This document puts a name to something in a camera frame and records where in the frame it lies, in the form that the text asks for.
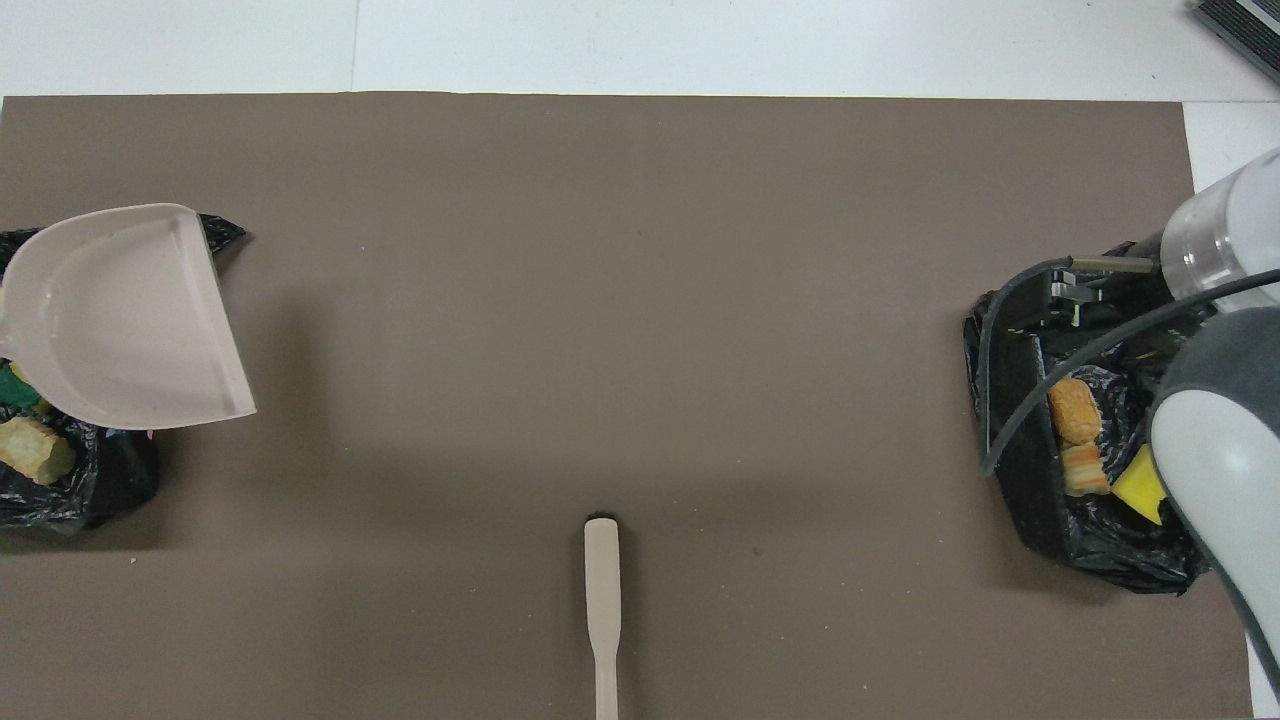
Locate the black bag lined pink bin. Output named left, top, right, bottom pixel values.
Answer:
left=0, top=213, right=247, bottom=537

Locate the pale round bread piece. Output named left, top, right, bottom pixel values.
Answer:
left=1061, top=443, right=1112, bottom=498

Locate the brown peanut shaped bread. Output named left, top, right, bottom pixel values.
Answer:
left=1048, top=377, right=1104, bottom=446

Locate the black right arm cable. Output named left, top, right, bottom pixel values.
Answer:
left=978, top=256, right=1280, bottom=477

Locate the dark grey ribbed object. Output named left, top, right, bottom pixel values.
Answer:
left=1192, top=0, right=1280, bottom=86

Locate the beige brush with black bristles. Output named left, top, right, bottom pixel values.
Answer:
left=583, top=512, right=623, bottom=720

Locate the beige plastic dustpan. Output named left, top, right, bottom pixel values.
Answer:
left=0, top=203, right=258, bottom=432

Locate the orange striped croissant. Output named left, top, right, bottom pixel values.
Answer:
left=0, top=415, right=77, bottom=487

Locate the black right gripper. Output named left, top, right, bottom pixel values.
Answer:
left=1040, top=240, right=1201, bottom=333

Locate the brown table mat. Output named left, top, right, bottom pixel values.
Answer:
left=0, top=93, right=1256, bottom=720

